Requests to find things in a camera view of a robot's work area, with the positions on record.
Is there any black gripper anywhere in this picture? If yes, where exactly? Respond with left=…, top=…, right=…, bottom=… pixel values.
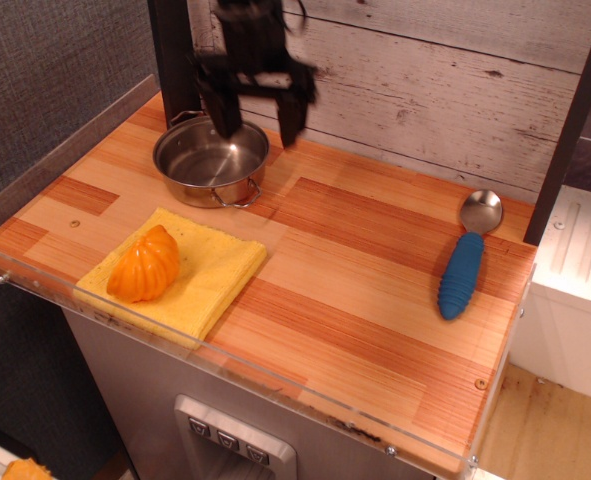
left=193, top=1, right=317, bottom=148

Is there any stainless steel pot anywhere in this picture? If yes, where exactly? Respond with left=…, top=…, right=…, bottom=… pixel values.
left=153, top=116, right=270, bottom=208

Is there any yellow folded towel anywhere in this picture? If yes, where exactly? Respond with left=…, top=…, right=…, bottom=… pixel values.
left=74, top=207, right=267, bottom=349

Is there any clear acrylic left guard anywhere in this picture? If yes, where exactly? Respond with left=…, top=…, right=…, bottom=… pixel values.
left=0, top=74, right=159, bottom=226

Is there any silver dispenser button panel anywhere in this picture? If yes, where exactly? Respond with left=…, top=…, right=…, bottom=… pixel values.
left=174, top=394, right=298, bottom=480

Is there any orange object bottom left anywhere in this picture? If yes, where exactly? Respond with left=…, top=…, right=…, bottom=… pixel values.
left=1, top=458, right=54, bottom=480

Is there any dark left cabinet post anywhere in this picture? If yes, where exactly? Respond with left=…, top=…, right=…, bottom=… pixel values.
left=147, top=0, right=202, bottom=128

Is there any dark cabinet post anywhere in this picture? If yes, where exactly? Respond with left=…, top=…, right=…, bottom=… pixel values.
left=523, top=0, right=591, bottom=247
left=147, top=0, right=202, bottom=128

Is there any blue handled metal spoon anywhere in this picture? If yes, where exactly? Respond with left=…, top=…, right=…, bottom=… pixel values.
left=437, top=190, right=503, bottom=320

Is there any dark right cabinet post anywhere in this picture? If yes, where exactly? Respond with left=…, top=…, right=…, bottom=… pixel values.
left=523, top=0, right=591, bottom=247

